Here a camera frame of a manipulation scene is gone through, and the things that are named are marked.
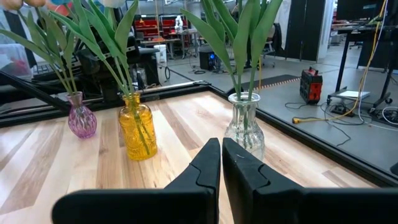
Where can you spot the white blue artificial tulip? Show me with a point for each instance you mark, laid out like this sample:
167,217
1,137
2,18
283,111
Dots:
102,23
84,37
126,28

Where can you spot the white board on base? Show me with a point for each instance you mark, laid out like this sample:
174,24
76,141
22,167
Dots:
353,93

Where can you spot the white bin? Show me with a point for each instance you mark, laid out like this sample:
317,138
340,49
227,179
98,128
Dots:
161,54

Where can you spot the purple glass vase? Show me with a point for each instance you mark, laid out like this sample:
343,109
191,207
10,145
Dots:
81,121

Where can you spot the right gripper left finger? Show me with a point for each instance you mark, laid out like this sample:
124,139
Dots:
186,202

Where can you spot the black standing desk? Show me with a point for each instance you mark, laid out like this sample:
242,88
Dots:
343,62

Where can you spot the yellow glass vase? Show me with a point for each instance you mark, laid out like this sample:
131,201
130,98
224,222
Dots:
136,133

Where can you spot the clear glass vase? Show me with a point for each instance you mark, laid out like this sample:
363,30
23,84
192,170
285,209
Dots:
245,124

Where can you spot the tall black cabinet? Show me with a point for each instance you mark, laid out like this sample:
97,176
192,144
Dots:
304,31

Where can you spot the backlit black keyboard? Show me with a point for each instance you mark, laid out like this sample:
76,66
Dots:
53,68

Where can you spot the clear plastic bin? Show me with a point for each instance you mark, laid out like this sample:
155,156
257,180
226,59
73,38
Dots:
14,62

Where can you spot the red storage shelf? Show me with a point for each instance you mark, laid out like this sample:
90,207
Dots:
149,25

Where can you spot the large black striped-edge floor mat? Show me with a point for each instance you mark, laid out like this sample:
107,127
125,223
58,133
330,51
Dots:
270,81

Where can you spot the red black power box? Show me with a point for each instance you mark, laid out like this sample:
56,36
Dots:
311,85

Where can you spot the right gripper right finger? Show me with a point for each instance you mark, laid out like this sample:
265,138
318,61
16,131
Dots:
264,202

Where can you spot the pink artificial tulip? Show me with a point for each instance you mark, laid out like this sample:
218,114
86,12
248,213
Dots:
31,46
69,49
38,31

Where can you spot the black computer tower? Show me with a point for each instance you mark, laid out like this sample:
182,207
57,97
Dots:
208,59

